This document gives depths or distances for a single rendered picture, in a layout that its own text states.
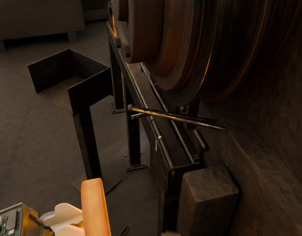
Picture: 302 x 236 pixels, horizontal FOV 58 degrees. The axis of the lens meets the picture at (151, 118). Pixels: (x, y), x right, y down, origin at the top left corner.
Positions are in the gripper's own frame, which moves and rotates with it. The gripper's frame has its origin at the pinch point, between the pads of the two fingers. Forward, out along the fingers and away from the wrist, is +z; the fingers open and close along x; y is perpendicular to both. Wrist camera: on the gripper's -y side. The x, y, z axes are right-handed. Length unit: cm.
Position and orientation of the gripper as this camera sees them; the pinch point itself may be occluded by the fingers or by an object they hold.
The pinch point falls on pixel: (97, 221)
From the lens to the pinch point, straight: 47.0
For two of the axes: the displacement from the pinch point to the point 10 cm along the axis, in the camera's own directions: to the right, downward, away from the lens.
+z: 9.3, -3.7, 0.1
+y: -2.7, -6.8, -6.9
